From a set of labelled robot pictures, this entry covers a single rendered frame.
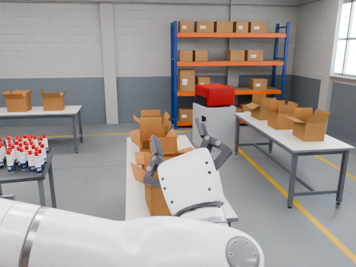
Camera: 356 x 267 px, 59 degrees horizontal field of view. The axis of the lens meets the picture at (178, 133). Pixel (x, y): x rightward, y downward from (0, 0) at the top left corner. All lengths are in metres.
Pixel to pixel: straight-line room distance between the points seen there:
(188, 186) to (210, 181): 0.04
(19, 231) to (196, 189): 0.26
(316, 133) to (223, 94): 2.18
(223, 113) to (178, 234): 5.66
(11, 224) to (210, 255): 0.26
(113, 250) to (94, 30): 7.98
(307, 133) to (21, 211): 4.05
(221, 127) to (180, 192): 5.57
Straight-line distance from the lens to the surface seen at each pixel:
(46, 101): 6.44
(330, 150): 4.21
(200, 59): 7.72
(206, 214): 0.50
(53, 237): 0.46
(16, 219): 0.48
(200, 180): 0.53
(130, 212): 2.44
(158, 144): 0.60
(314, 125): 4.36
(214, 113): 5.95
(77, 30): 8.39
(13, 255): 0.48
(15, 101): 6.58
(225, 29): 7.90
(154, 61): 8.33
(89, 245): 0.46
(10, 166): 3.17
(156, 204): 2.27
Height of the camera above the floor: 1.96
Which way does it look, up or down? 15 degrees down
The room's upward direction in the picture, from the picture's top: straight up
